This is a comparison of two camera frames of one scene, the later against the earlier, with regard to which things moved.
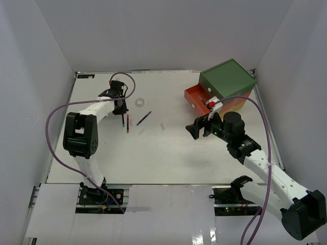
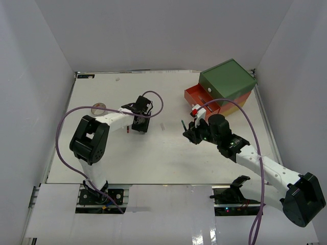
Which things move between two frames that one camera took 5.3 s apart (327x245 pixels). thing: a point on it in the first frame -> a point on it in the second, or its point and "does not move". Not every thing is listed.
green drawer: (209, 88) does not move
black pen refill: (202, 99) does not move
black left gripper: (121, 111) -> (143, 128)
